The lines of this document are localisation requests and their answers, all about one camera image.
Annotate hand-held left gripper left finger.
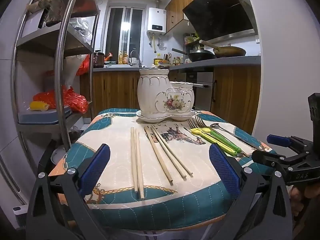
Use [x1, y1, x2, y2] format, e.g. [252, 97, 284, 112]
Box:
[26, 144, 111, 240]

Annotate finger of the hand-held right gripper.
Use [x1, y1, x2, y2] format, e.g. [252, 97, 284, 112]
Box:
[251, 149, 308, 171]
[266, 134, 312, 153]

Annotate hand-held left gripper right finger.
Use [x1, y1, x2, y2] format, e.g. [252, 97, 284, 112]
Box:
[209, 144, 293, 240]

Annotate green handled plastic spoon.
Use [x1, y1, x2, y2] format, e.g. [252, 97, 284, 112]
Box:
[201, 127, 242, 153]

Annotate wooden chopstick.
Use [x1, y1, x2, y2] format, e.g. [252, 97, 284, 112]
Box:
[135, 129, 145, 200]
[144, 126, 174, 186]
[149, 127, 187, 179]
[151, 126, 194, 177]
[130, 127, 138, 193]

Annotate metal spoon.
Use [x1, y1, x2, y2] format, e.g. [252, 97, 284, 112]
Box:
[210, 123, 262, 149]

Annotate yellow plastic spoon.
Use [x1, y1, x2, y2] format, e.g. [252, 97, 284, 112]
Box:
[190, 128, 238, 155]

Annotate metal fork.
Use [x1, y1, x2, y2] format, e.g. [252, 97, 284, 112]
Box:
[187, 119, 244, 157]
[194, 115, 249, 157]

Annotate white floral ceramic utensil holder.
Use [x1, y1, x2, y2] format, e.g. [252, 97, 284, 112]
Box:
[137, 68, 195, 113]

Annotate person's right hand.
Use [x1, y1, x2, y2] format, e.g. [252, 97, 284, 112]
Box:
[291, 185, 320, 220]

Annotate printed quilted cloth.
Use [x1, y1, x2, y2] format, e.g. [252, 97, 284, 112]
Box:
[49, 107, 278, 232]

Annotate white bowl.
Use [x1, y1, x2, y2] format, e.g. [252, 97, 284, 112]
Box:
[51, 147, 67, 165]

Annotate wooden base cabinet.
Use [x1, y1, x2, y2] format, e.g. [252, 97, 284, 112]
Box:
[80, 66, 262, 136]

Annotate large red plastic bag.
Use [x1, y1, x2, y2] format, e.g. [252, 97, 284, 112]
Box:
[33, 86, 89, 114]

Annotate white ceramic saucer tray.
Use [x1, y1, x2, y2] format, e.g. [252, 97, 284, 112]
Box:
[136, 109, 198, 124]

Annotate built-in oven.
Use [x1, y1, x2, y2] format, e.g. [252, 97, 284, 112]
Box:
[179, 72, 215, 112]

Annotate grey tray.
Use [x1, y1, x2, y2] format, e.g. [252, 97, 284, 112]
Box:
[19, 105, 73, 126]

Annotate yellow corn cob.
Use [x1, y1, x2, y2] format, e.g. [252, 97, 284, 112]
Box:
[29, 101, 49, 111]

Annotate grey kitchen countertop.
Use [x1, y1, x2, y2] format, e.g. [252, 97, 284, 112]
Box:
[92, 56, 262, 72]

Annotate small red plastic bag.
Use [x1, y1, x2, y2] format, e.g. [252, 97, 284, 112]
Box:
[75, 54, 90, 77]

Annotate white plastic bag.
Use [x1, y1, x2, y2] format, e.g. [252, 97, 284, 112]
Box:
[64, 54, 87, 86]

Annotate dark pressure cooker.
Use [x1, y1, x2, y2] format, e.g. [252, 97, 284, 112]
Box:
[93, 51, 105, 68]

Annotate yellow drink bottles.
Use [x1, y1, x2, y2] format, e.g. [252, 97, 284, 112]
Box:
[118, 51, 129, 65]

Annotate black wok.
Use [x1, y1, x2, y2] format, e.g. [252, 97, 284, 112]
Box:
[172, 48, 217, 63]

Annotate chrome faucet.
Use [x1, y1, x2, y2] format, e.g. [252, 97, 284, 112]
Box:
[130, 50, 142, 67]

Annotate metal shelf rack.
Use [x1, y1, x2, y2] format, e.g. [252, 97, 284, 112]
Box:
[10, 0, 102, 175]

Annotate condiment jars on shelf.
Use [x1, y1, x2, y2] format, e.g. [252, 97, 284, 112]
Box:
[184, 32, 201, 44]

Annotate kitchen window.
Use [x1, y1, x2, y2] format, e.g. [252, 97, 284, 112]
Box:
[104, 4, 146, 64]

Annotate clear plastic bag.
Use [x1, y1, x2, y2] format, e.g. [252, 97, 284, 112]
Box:
[69, 17, 93, 43]

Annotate black range hood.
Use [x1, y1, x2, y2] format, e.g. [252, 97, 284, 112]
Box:
[182, 0, 259, 44]

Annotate white cardboard box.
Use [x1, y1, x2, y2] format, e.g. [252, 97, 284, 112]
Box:
[21, 11, 46, 38]

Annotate white water heater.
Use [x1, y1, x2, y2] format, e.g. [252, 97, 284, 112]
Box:
[146, 7, 167, 35]

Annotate dark dried goods bag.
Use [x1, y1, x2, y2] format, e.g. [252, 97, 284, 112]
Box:
[44, 0, 68, 27]

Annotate brown rolled packet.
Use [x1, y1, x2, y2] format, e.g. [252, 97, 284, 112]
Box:
[26, 0, 52, 14]

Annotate brown wok with wooden handle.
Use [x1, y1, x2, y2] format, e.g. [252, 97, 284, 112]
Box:
[199, 40, 247, 58]

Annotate wooden wall cabinet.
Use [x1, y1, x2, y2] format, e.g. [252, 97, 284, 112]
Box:
[164, 0, 225, 35]

